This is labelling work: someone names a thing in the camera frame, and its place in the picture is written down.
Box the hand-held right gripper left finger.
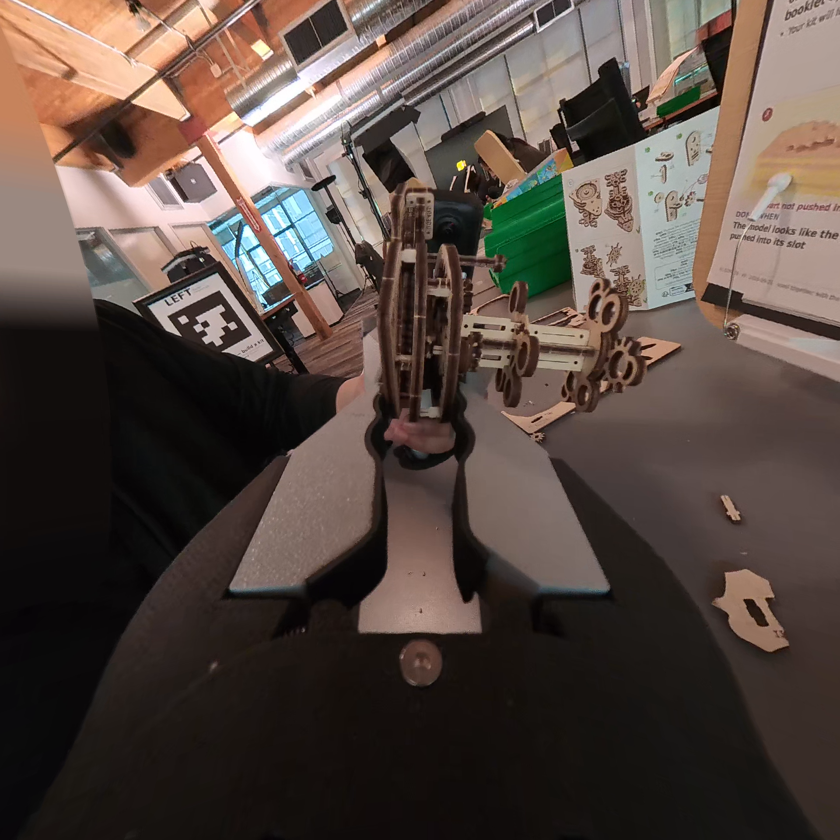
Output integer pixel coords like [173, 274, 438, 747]
[226, 394, 389, 603]

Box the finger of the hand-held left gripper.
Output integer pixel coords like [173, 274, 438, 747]
[360, 320, 385, 414]

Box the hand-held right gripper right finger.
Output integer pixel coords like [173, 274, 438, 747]
[451, 392, 613, 603]

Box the wooden gear model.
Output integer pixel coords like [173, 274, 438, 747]
[375, 177, 649, 424]

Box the white printed kit box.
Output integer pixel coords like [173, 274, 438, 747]
[562, 107, 721, 317]

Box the person's left forearm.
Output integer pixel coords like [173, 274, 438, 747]
[95, 298, 349, 460]

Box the green plastic bin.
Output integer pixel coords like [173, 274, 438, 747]
[484, 172, 573, 298]

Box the colourful cardboard box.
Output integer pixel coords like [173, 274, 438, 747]
[495, 148, 573, 206]

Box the black softbox light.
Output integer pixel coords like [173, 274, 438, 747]
[351, 105, 421, 191]

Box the wavy wooden sheet offcut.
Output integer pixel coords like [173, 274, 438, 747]
[500, 336, 682, 434]

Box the person's black shirt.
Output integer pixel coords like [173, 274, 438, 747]
[98, 433, 290, 592]

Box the black framed marker sign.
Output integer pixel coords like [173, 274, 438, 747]
[133, 262, 290, 365]

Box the black office chair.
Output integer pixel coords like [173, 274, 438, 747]
[558, 58, 647, 161]

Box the instruction sheet on stand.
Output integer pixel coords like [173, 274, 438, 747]
[692, 0, 840, 388]

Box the small wooden bracket piece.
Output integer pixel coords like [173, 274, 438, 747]
[712, 570, 791, 652]

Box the black wall speaker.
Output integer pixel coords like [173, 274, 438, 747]
[167, 161, 217, 203]

